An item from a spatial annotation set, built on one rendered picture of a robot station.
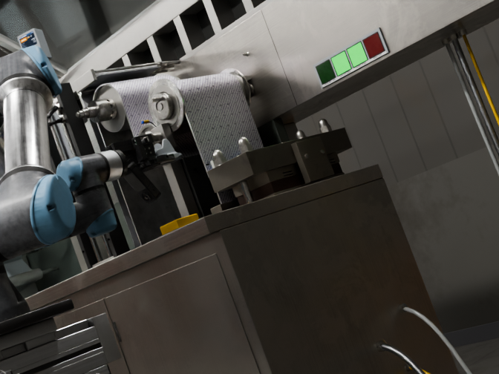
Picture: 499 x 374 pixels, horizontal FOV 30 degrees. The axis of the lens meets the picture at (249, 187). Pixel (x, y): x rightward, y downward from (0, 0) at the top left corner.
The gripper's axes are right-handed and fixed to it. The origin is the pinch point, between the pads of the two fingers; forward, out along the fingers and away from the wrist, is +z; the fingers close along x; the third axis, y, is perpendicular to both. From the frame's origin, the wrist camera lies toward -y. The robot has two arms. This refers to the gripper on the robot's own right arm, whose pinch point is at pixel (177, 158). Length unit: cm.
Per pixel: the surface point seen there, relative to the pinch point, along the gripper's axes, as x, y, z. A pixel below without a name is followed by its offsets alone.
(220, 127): -0.2, 5.7, 18.0
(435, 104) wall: 75, 10, 234
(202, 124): -0.2, 7.5, 12.1
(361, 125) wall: 124, 17, 236
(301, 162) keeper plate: -21.4, -12.5, 20.8
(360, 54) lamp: -37, 9, 40
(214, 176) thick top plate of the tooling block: -6.3, -8.0, 4.3
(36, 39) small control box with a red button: 57, 58, 11
